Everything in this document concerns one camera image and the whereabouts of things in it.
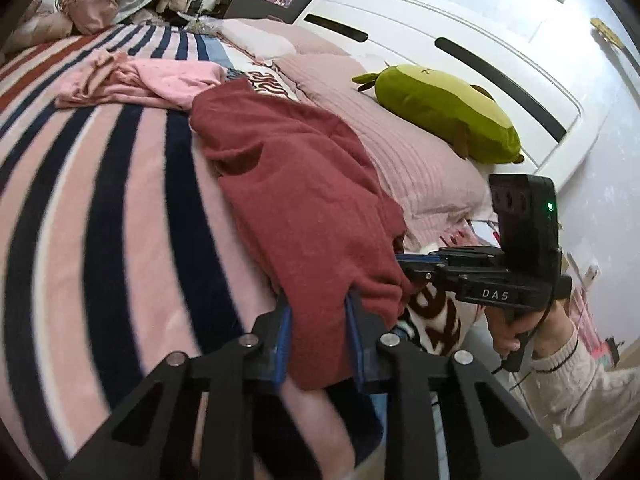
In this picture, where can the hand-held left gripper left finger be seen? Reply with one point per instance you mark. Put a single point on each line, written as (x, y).
(283, 342)

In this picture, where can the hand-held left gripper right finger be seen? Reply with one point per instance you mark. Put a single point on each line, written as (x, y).
(354, 332)

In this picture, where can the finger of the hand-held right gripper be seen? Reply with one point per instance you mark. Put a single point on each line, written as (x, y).
(420, 260)
(422, 275)

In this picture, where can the dark red garment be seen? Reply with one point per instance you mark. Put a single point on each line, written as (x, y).
(300, 200)

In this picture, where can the person's right hand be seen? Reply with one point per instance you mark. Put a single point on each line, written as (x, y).
(500, 335)

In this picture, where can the large pink quilted pillow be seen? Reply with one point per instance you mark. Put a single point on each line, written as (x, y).
(400, 150)

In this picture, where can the green avocado plush toy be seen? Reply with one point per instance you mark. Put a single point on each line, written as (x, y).
(450, 110)

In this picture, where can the striped fleece blanket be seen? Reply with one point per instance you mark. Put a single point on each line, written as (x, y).
(100, 220)

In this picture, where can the white bed headboard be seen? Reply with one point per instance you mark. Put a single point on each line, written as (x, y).
(450, 25)

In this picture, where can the small pale pink pillow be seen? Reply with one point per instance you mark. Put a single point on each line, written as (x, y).
(265, 37)

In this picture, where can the pink garment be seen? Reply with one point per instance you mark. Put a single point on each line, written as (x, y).
(165, 77)

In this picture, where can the pink shiny bag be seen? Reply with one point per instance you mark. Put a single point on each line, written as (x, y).
(87, 12)

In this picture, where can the yellow wall ornament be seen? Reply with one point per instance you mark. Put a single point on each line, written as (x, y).
(606, 31)

